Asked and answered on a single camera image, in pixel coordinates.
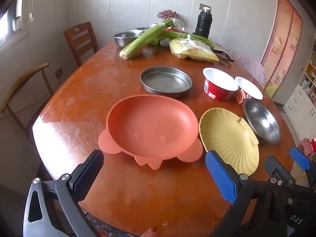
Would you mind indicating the large red paper bowl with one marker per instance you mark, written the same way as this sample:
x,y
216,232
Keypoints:
x,y
214,91

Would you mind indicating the purple cloth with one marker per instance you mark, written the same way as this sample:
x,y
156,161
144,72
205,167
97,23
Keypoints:
x,y
246,64

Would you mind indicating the yellow food bag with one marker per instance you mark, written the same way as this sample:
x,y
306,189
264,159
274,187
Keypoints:
x,y
195,53

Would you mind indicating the white foam net sleeve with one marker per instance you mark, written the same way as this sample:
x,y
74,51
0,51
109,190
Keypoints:
x,y
165,43

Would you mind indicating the orange pig-shaped plate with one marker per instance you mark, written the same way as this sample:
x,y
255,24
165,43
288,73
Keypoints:
x,y
148,123

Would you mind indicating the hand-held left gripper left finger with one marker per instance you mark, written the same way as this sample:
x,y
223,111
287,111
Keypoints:
x,y
88,175

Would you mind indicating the black thermos bottle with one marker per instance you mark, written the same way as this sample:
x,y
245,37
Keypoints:
x,y
203,24

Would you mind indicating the pink cartoon cat wardrobe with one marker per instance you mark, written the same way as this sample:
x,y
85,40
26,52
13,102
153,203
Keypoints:
x,y
281,44

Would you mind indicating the black metal tongs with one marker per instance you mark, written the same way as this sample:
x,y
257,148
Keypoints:
x,y
223,55

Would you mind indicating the small steel bowl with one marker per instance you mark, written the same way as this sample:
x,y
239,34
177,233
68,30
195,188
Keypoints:
x,y
261,121

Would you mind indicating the white shelf cabinet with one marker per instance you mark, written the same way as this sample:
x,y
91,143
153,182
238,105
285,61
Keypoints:
x,y
301,98

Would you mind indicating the round metal pan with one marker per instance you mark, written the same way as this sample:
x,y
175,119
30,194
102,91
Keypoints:
x,y
165,81

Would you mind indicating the light wooden armchair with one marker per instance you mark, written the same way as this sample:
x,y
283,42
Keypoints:
x,y
23,79

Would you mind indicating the low wall outlet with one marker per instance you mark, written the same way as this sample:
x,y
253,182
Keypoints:
x,y
58,72

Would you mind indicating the white wall box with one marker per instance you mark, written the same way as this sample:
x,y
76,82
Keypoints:
x,y
17,24

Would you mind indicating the small red paper bowl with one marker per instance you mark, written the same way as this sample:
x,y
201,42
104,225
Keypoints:
x,y
248,88

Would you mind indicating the large steel basin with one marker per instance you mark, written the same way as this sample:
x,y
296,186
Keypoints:
x,y
126,38

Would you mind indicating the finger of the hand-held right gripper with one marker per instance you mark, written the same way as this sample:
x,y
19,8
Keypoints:
x,y
300,155
279,169

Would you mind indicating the thin green celery stalks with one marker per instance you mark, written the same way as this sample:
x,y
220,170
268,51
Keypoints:
x,y
197,38

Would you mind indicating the dark patterned dish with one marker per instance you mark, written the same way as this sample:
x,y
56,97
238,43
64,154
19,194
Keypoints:
x,y
143,28

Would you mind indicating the red packet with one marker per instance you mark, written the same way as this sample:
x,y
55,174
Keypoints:
x,y
172,29

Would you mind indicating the brown wooden chair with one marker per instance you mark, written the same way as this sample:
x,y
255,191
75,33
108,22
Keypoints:
x,y
79,34

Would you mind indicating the yellow shell-shaped plate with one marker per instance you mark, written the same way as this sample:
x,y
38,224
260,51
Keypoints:
x,y
227,138

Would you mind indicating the brass wall switch plate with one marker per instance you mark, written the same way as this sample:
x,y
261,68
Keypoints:
x,y
203,6

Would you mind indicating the window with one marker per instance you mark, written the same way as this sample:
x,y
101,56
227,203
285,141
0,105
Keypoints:
x,y
9,19

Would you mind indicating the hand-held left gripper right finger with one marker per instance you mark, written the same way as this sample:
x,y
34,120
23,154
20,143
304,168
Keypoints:
x,y
221,177

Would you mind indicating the pink stool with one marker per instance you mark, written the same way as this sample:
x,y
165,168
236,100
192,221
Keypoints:
x,y
305,146

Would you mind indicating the pale celery bunch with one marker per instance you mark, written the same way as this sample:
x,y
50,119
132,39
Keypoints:
x,y
140,42

